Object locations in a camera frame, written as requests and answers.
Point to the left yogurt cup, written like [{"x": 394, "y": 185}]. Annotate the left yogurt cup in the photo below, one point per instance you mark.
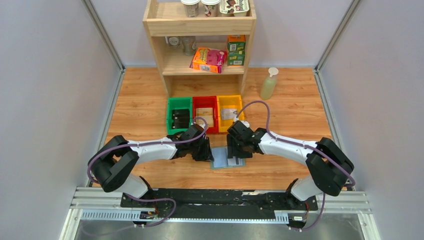
[{"x": 191, "y": 8}]

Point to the orange pink snack box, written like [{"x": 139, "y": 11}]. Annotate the orange pink snack box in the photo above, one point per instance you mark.
[{"x": 209, "y": 60}]

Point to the grey-green card holder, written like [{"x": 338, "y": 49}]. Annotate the grey-green card holder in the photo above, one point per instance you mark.
[{"x": 220, "y": 155}]

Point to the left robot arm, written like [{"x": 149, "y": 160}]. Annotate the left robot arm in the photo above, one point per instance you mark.
[{"x": 111, "y": 167}]

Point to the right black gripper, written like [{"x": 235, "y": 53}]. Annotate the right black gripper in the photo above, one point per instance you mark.
[{"x": 232, "y": 151}]

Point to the clear glass on shelf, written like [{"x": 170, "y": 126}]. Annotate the clear glass on shelf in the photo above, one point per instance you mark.
[{"x": 189, "y": 45}]

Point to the green plastic bin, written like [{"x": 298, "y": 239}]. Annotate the green plastic bin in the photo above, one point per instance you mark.
[{"x": 177, "y": 103}]

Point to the green soap bottle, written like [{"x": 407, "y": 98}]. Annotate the green soap bottle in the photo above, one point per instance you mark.
[{"x": 269, "y": 84}]

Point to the yellow plastic bin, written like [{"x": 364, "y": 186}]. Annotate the yellow plastic bin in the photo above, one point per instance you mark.
[{"x": 227, "y": 101}]

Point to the red plastic bin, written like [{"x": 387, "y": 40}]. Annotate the red plastic bin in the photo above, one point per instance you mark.
[{"x": 207, "y": 101}]

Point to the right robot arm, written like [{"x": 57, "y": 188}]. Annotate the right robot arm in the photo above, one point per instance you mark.
[{"x": 329, "y": 168}]

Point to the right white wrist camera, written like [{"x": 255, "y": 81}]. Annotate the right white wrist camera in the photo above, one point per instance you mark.
[{"x": 246, "y": 123}]

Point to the wooden shelf unit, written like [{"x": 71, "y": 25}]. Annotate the wooden shelf unit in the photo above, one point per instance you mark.
[{"x": 201, "y": 38}]

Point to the tan cards in red bin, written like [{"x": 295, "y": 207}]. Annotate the tan cards in red bin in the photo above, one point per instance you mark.
[{"x": 207, "y": 114}]

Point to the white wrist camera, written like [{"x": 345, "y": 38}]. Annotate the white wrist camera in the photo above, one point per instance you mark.
[
  {"x": 201, "y": 123},
  {"x": 246, "y": 123}
]

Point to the white card in yellow bin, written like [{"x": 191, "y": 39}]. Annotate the white card in yellow bin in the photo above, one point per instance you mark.
[{"x": 228, "y": 113}]

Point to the green orange carton box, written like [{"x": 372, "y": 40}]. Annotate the green orange carton box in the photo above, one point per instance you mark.
[{"x": 236, "y": 45}]

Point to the chocolate pudding pack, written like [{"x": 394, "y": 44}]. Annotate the chocolate pudding pack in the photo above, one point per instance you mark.
[{"x": 237, "y": 8}]

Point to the middle yogurt cup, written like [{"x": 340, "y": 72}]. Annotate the middle yogurt cup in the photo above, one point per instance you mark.
[{"x": 211, "y": 7}]

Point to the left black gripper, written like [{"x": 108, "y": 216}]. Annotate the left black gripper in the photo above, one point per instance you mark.
[{"x": 207, "y": 154}]

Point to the black cards in green bin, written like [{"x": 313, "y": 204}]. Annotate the black cards in green bin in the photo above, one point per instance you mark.
[{"x": 180, "y": 118}]

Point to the yogurt cup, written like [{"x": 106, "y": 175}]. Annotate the yogurt cup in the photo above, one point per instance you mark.
[
  {"x": 211, "y": 7},
  {"x": 191, "y": 8}
]

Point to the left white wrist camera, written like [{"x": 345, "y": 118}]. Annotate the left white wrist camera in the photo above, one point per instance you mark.
[{"x": 201, "y": 123}]

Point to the glass jar on shelf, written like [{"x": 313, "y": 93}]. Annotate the glass jar on shelf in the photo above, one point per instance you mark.
[{"x": 173, "y": 42}]

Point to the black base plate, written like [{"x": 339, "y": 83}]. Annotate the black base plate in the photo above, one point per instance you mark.
[{"x": 220, "y": 203}]

